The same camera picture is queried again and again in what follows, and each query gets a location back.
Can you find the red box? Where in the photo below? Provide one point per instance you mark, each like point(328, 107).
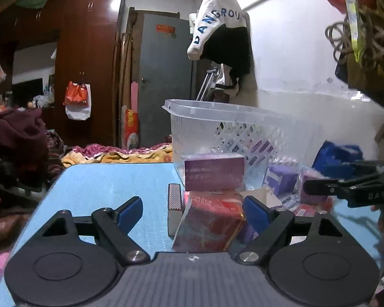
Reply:
point(208, 222)

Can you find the orange plastic bag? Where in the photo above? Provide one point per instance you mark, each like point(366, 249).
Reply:
point(75, 95)

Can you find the small red packet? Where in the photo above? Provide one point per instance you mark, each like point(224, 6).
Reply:
point(310, 210)

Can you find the metal folding rack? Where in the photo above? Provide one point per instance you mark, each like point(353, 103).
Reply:
point(206, 81)

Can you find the white plastic bag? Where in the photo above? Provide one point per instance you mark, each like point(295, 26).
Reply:
point(78, 112)

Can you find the white garment with blue letters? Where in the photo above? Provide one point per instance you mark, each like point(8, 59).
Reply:
point(214, 16)

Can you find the grey sharpening stone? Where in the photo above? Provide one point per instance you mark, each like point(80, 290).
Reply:
point(174, 206)

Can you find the grey door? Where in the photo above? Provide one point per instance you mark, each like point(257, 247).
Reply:
point(164, 80)

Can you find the maroon clothing pile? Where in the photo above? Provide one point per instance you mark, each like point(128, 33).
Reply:
point(14, 137)

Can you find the blue bag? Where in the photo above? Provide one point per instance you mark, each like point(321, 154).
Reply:
point(334, 158)

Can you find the small purple packet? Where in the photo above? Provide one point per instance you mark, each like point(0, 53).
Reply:
point(247, 232)

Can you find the pink packet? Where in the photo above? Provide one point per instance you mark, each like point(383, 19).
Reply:
point(313, 195)

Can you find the pink purple box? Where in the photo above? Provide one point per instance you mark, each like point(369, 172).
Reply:
point(214, 171)

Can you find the black garment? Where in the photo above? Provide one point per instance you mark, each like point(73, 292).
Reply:
point(230, 51)

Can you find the purple white packet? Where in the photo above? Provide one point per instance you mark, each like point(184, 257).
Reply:
point(280, 179)

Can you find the clear plastic basket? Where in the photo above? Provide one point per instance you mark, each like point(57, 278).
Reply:
point(230, 128)

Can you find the patterned yellow red blanket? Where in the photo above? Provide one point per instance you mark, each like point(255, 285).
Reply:
point(121, 155)

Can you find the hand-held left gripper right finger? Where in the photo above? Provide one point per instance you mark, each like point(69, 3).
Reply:
point(254, 212)

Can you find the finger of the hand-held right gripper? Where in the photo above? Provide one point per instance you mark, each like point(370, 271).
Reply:
point(320, 187)

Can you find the brown wooden wardrobe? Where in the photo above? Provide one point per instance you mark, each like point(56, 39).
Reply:
point(83, 57)

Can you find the red yellow packet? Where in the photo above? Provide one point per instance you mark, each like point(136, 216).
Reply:
point(131, 128)

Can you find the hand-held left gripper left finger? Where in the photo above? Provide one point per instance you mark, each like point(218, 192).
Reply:
point(129, 212)

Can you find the white cardboard piece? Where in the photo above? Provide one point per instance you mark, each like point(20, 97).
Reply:
point(262, 196)

